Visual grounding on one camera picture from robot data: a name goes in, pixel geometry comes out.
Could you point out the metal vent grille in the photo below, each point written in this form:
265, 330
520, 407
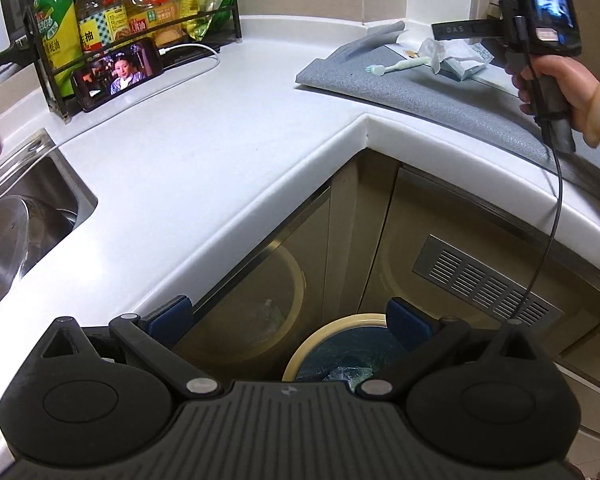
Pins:
480, 275

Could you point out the black smartphone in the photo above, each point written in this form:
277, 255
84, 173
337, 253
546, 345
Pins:
120, 72

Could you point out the stainless steel sink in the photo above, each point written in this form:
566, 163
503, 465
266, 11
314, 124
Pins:
75, 195

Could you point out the light blue carton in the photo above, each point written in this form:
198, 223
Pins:
467, 67

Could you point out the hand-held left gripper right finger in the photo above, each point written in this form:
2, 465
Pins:
407, 320

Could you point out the beige cabinet door with vent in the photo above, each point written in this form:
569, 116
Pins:
405, 210

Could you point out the grey fabric mat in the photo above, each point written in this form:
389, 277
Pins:
430, 95

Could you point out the oil bottle by wall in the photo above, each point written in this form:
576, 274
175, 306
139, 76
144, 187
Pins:
495, 2

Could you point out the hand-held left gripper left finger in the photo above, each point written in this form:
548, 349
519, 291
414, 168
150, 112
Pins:
172, 317

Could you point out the green yellow sauce bottle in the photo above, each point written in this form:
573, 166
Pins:
55, 30

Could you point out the cream rimmed trash bin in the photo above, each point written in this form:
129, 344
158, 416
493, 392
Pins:
305, 345

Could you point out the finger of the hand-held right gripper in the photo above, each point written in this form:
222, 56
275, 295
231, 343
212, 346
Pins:
465, 30

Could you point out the yellow cooking oil bottle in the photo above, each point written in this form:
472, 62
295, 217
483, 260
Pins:
150, 5

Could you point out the yellow green snack bag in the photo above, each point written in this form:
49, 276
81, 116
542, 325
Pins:
202, 5

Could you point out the plain beige cabinet door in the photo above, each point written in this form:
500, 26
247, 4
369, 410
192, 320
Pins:
250, 285

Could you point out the person's right hand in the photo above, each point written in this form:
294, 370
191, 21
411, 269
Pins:
575, 85

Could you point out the mint green toothbrush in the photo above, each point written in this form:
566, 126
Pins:
405, 64

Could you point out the red capped soy sauce bottle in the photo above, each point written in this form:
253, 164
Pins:
100, 20

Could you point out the white wrapper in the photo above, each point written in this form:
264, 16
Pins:
432, 52

